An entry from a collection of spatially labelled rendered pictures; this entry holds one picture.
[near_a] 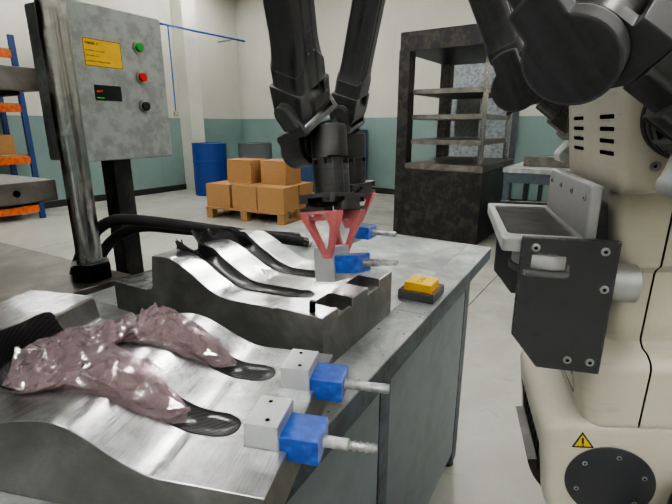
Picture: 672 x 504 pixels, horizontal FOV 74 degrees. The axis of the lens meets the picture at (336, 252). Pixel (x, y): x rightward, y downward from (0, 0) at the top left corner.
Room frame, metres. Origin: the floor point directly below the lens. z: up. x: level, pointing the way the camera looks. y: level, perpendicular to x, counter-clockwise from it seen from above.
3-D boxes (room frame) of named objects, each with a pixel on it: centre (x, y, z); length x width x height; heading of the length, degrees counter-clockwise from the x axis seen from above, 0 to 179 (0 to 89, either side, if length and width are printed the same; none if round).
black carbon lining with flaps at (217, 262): (0.83, 0.16, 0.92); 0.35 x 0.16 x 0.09; 60
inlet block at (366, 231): (0.97, -0.07, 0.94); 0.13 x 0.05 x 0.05; 59
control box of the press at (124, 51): (1.38, 0.67, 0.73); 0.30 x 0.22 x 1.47; 150
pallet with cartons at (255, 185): (5.92, 1.00, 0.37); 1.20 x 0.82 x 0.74; 64
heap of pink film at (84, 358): (0.50, 0.27, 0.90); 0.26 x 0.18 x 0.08; 77
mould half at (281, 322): (0.85, 0.17, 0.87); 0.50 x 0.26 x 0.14; 60
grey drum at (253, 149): (7.86, 1.39, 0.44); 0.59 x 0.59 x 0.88
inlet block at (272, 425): (0.39, 0.02, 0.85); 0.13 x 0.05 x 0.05; 77
